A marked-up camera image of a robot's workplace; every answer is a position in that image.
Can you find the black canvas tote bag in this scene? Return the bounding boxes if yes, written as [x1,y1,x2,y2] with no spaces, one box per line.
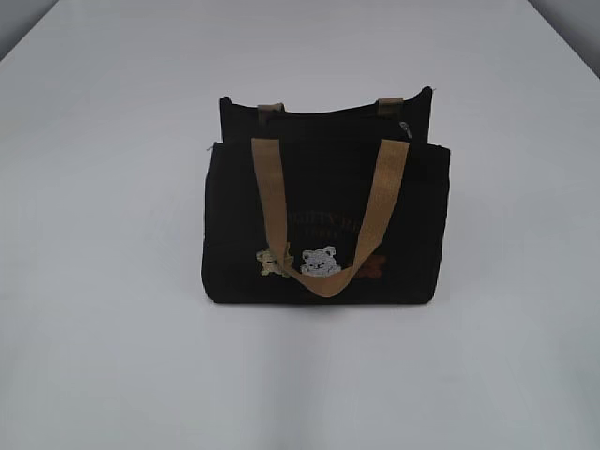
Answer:
[201,87,451,305]

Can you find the silver zipper pull with ring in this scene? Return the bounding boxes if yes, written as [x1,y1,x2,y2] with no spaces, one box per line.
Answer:
[398,121,413,141]

